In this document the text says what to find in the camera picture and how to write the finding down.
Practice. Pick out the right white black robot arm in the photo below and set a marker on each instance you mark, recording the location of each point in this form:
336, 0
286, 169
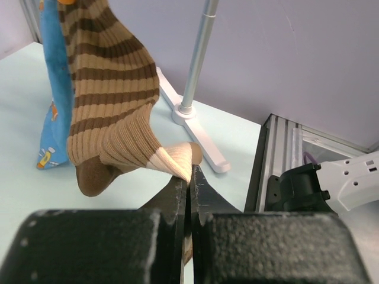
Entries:
337, 186

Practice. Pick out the aluminium frame post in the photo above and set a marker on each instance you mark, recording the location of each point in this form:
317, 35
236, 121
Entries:
280, 148

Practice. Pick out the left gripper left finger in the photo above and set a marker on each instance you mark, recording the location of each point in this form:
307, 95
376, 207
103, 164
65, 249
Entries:
102, 246

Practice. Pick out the blue cartoon print sock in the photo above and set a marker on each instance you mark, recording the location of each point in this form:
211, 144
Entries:
55, 132

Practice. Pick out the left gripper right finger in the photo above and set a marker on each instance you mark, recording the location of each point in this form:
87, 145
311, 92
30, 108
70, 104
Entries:
275, 247

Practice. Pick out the brown striped sock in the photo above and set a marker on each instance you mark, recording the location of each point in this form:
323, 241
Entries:
116, 86

